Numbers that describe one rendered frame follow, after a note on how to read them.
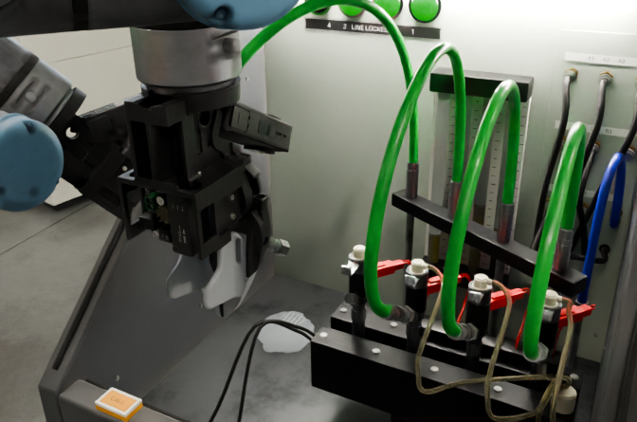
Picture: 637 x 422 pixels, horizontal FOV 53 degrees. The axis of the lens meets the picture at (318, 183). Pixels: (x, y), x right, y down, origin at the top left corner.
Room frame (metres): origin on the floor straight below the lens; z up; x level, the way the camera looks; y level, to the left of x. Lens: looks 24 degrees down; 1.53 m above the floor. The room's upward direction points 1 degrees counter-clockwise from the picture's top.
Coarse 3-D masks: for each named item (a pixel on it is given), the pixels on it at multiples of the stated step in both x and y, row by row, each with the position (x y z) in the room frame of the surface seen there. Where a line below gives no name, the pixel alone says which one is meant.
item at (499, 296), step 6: (516, 288) 0.68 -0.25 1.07; (492, 294) 0.66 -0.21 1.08; (498, 294) 0.66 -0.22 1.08; (510, 294) 0.67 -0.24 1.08; (516, 294) 0.67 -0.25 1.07; (522, 294) 0.67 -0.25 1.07; (492, 300) 0.66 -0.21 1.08; (498, 300) 0.66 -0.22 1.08; (504, 300) 0.66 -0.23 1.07; (516, 300) 0.67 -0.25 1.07; (492, 306) 0.65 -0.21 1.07; (498, 306) 0.66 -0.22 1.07
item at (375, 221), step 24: (432, 48) 0.71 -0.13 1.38; (456, 48) 0.76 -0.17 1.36; (456, 72) 0.79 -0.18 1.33; (408, 96) 0.64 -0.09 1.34; (456, 96) 0.81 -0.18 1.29; (408, 120) 0.62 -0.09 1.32; (456, 120) 0.82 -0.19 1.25; (456, 144) 0.82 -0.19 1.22; (384, 168) 0.58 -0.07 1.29; (456, 168) 0.83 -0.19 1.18; (384, 192) 0.57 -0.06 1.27; (456, 192) 0.82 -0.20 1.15; (384, 312) 0.57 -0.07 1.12; (408, 312) 0.64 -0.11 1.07
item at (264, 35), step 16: (320, 0) 0.78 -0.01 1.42; (336, 0) 0.80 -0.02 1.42; (352, 0) 0.81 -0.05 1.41; (368, 0) 0.83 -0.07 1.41; (288, 16) 0.75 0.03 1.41; (384, 16) 0.85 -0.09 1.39; (272, 32) 0.73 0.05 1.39; (256, 48) 0.72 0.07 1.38; (400, 48) 0.87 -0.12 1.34; (416, 112) 0.90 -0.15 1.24; (416, 128) 0.90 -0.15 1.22; (416, 144) 0.90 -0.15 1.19; (416, 160) 0.90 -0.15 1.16
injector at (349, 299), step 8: (360, 272) 0.71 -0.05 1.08; (352, 280) 0.72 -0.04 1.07; (360, 280) 0.71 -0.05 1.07; (352, 288) 0.72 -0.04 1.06; (360, 288) 0.71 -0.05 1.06; (352, 296) 0.70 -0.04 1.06; (360, 296) 0.71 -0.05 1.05; (352, 304) 0.71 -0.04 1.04; (360, 304) 0.71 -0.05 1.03; (352, 312) 0.72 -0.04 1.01; (360, 312) 0.72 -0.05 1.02; (352, 320) 0.73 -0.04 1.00; (360, 320) 0.72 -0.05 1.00; (352, 328) 0.73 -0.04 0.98; (360, 328) 0.72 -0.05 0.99; (360, 336) 0.72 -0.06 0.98
